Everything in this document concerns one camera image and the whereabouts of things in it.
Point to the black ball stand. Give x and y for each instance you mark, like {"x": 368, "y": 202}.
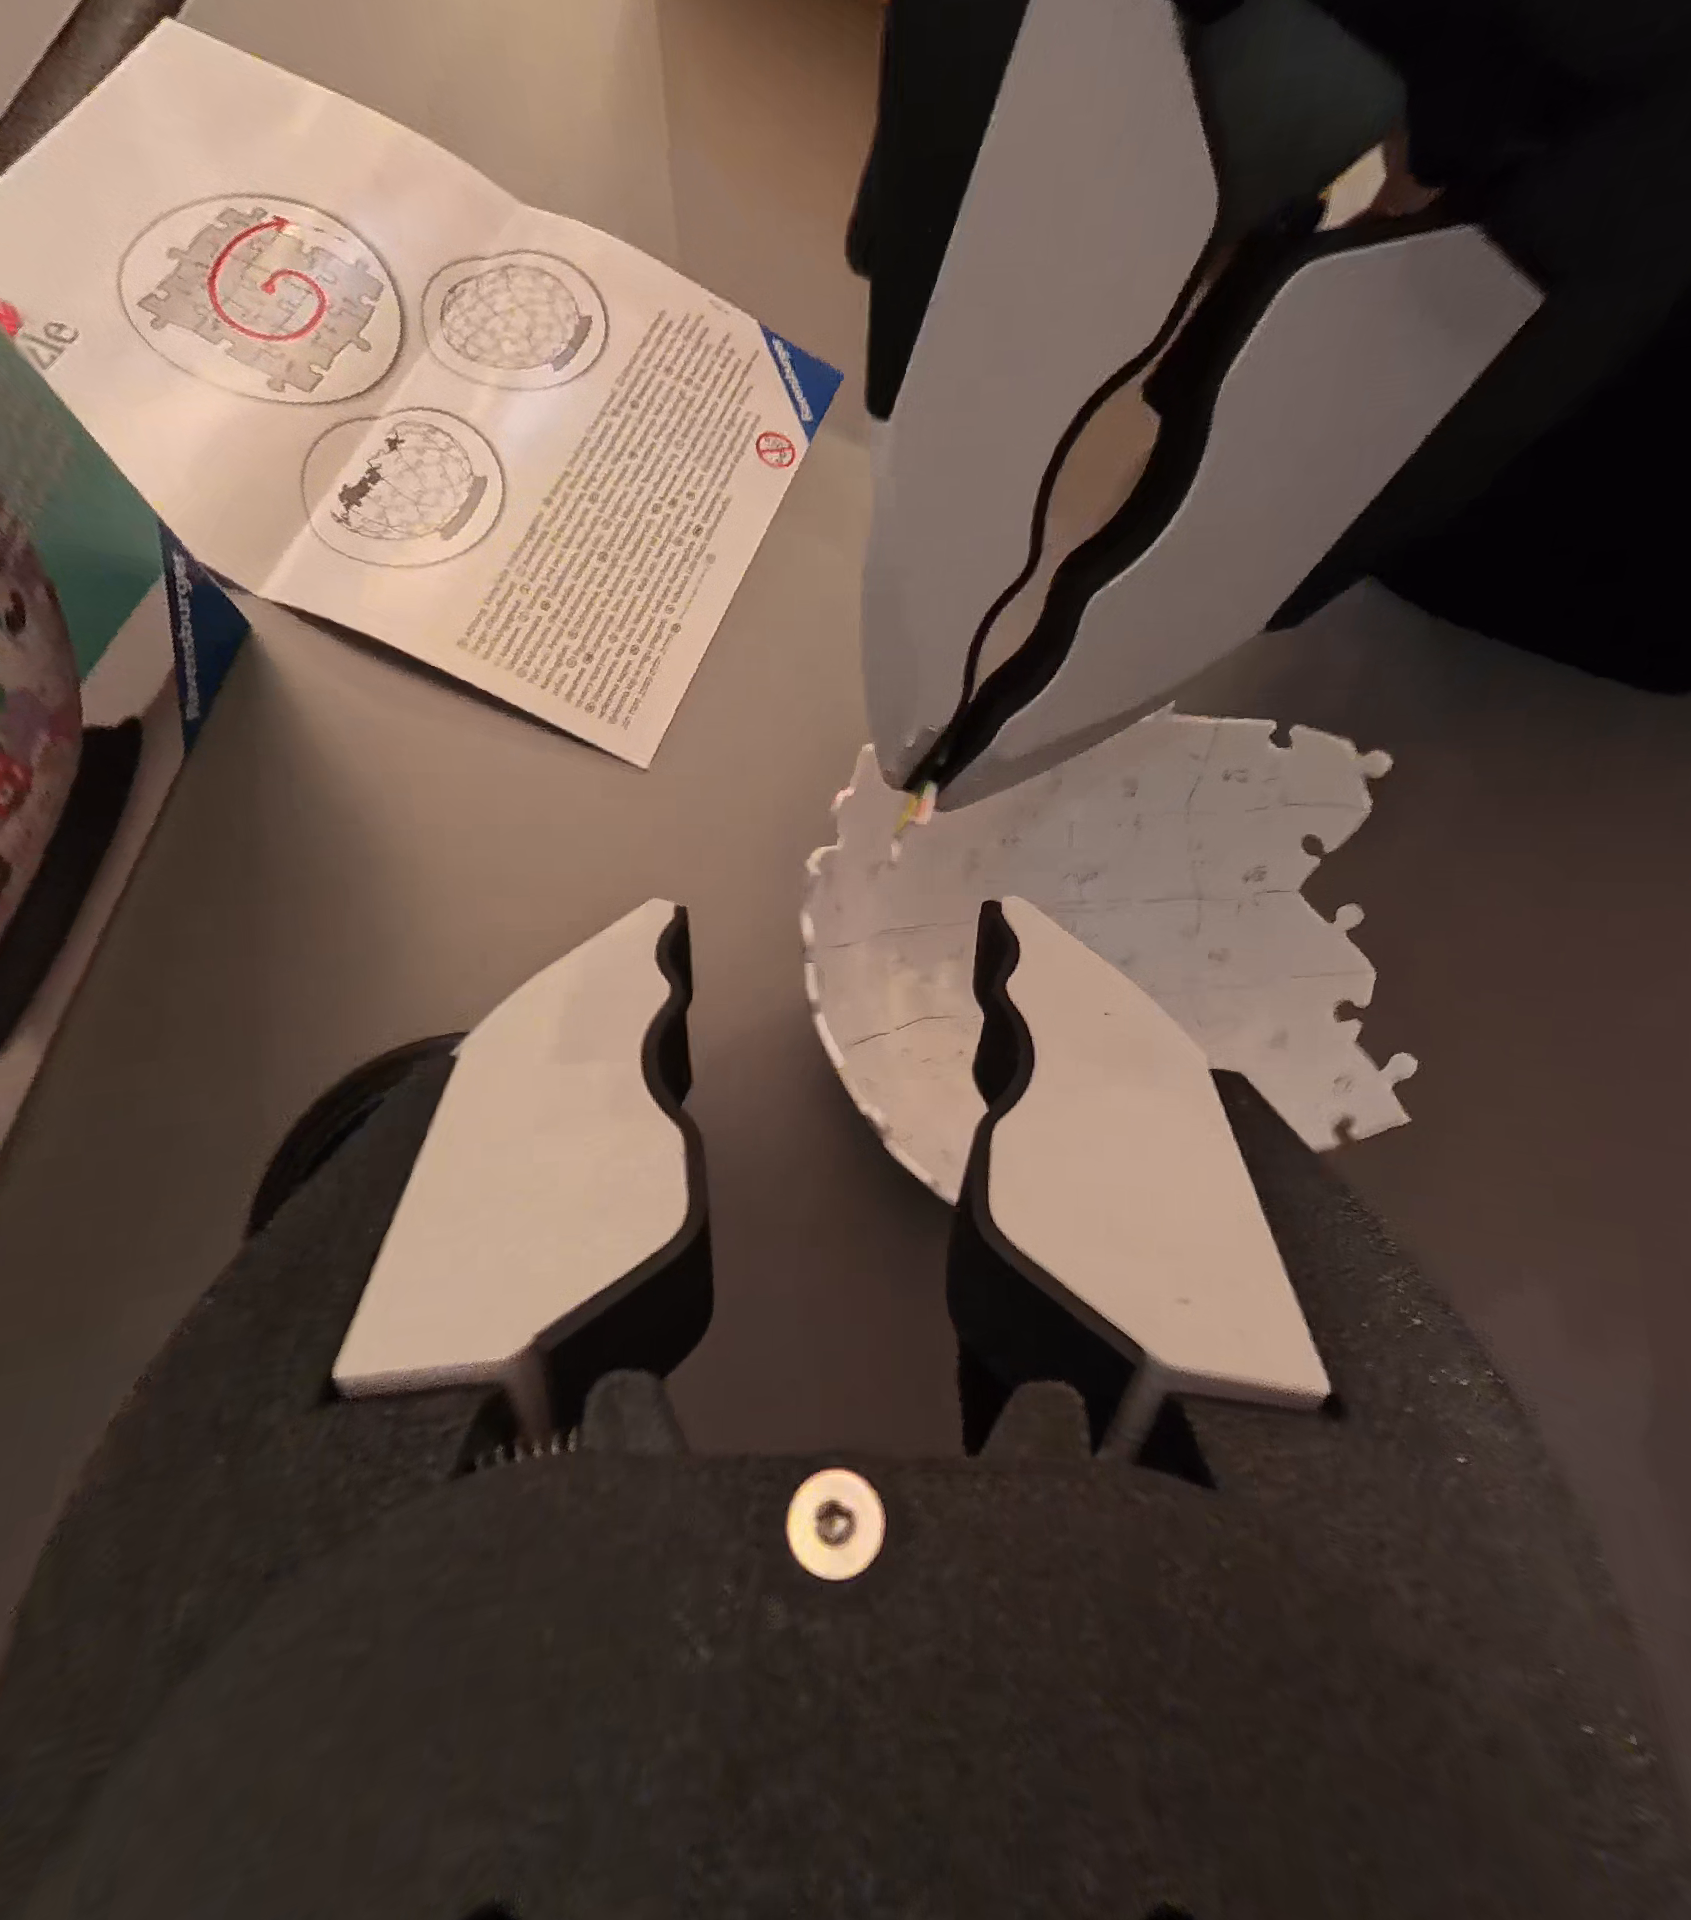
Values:
{"x": 334, "y": 1111}

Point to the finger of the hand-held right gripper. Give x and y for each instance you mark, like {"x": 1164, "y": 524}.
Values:
{"x": 1310, "y": 450}
{"x": 1026, "y": 301}

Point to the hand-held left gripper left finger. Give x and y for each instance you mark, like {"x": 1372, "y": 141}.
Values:
{"x": 530, "y": 1200}

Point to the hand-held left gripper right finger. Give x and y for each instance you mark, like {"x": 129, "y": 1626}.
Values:
{"x": 1146, "y": 1214}

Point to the person's right hand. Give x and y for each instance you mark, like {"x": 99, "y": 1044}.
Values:
{"x": 1412, "y": 182}

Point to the partly built puzzle ball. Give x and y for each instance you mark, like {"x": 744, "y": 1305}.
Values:
{"x": 1190, "y": 900}

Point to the folded paper leaflet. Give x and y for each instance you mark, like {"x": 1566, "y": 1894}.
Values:
{"x": 410, "y": 375}

